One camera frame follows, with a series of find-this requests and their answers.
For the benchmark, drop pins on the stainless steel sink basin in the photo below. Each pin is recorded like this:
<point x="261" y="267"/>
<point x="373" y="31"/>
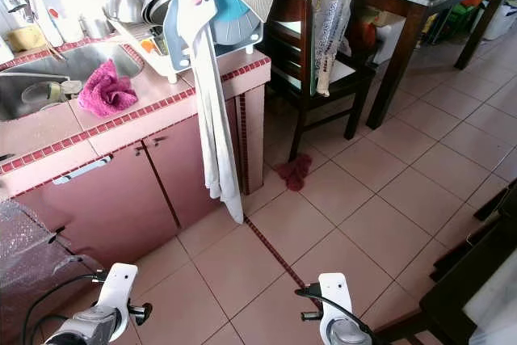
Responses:
<point x="81" y="61"/>

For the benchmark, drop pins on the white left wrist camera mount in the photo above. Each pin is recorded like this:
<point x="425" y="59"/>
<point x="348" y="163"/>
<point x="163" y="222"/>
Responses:
<point x="121" y="284"/>

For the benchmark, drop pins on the dark wooden table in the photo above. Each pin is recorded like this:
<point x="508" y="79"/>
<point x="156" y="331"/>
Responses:
<point x="396" y="70"/>

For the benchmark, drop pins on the steel pot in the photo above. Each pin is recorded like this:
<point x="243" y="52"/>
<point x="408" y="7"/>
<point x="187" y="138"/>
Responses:
<point x="127" y="6"/>

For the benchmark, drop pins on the black tape strip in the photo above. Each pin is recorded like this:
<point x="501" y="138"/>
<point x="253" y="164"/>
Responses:
<point x="6" y="157"/>

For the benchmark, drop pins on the red floor rag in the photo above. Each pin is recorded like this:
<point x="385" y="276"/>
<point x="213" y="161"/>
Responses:
<point x="295" y="171"/>

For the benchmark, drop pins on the white cloth with car print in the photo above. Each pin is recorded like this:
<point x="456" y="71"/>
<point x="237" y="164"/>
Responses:
<point x="214" y="119"/>

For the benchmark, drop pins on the dark wooden chair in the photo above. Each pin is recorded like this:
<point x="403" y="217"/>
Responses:
<point x="291" y="30"/>

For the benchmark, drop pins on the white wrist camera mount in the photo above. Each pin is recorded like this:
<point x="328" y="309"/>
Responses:
<point x="121" y="284"/>
<point x="335" y="290"/>

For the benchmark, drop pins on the pink cloth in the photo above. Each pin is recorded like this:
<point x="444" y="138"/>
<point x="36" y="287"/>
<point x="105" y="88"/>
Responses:
<point x="109" y="90"/>

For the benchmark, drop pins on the dark wooden furniture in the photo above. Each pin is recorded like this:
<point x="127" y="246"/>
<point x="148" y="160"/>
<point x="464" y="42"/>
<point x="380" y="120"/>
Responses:
<point x="460" y="288"/>

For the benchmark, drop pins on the dark cup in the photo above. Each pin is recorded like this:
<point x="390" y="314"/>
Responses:
<point x="42" y="94"/>

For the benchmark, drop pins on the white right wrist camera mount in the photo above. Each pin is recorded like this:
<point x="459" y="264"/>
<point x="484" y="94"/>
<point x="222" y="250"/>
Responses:
<point x="335" y="290"/>

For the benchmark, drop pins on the white dish rack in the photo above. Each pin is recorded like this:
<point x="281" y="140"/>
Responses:
<point x="129" y="38"/>

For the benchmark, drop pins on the yellow sponge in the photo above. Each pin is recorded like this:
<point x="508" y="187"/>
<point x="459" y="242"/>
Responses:
<point x="26" y="38"/>

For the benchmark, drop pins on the clear bubble wrap sheet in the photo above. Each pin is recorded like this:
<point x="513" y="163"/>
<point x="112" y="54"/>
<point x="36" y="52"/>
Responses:
<point x="32" y="272"/>

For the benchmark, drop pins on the steel cup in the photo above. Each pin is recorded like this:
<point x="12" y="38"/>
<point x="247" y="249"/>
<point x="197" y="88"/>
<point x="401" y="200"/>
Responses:
<point x="93" y="27"/>

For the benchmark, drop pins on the clear plastic packet yellow label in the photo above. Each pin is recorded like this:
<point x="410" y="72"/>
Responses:
<point x="327" y="30"/>

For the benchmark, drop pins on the pink cabinet door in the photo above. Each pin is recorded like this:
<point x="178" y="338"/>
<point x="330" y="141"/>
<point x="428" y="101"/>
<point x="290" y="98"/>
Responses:
<point x="186" y="175"/>
<point x="105" y="216"/>

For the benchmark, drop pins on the steel pan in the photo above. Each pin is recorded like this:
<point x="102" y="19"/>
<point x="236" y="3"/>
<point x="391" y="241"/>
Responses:
<point x="161" y="4"/>

